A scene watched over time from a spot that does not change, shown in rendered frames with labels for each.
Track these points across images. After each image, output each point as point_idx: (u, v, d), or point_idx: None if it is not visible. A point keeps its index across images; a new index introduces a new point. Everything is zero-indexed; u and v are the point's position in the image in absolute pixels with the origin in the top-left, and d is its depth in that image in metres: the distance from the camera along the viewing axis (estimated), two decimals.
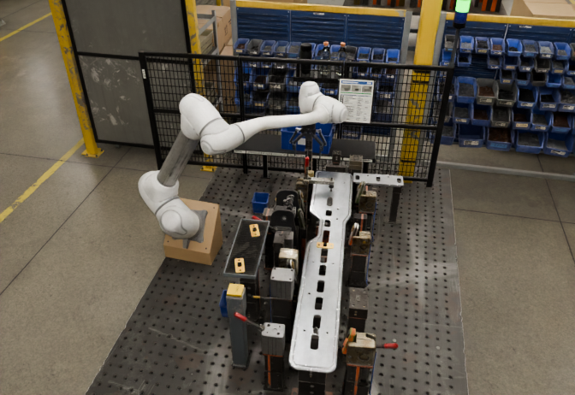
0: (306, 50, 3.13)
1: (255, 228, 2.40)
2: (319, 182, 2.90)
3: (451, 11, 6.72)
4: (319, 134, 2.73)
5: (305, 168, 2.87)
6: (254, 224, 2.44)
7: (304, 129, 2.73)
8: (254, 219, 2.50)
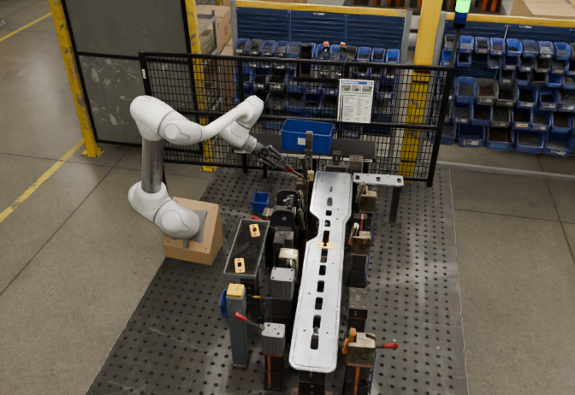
0: (306, 50, 3.13)
1: (255, 228, 2.40)
2: (304, 170, 2.87)
3: (451, 11, 6.72)
4: (270, 150, 2.83)
5: (294, 173, 2.90)
6: (254, 224, 2.44)
7: (258, 155, 2.86)
8: (254, 219, 2.50)
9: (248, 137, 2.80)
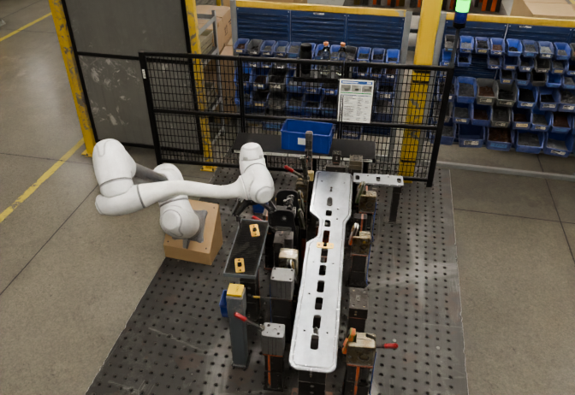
0: (306, 50, 3.13)
1: (255, 228, 2.40)
2: (304, 170, 2.87)
3: (451, 11, 6.72)
4: None
5: (294, 173, 2.90)
6: (254, 224, 2.44)
7: None
8: (254, 219, 2.50)
9: None
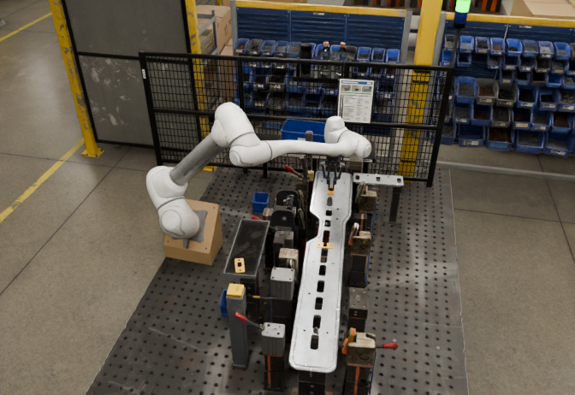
0: (306, 50, 3.13)
1: (331, 188, 2.94)
2: (304, 170, 2.87)
3: (451, 11, 6.72)
4: (340, 168, 2.84)
5: (294, 173, 2.90)
6: (332, 185, 2.97)
7: (328, 161, 2.82)
8: (254, 219, 2.50)
9: None
